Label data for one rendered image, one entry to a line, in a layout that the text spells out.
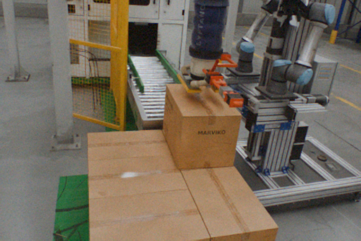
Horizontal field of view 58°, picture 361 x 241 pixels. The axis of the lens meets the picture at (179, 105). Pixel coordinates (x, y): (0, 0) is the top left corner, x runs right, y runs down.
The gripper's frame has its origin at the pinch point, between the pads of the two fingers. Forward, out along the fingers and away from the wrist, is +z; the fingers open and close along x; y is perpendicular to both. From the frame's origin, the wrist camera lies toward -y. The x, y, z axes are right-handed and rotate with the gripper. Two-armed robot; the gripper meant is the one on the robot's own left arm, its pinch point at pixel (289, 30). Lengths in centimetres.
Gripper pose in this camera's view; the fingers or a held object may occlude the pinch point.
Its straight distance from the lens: 202.9
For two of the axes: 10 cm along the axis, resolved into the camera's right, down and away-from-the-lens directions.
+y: -9.5, 0.5, -3.1
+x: 3.0, 4.0, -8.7
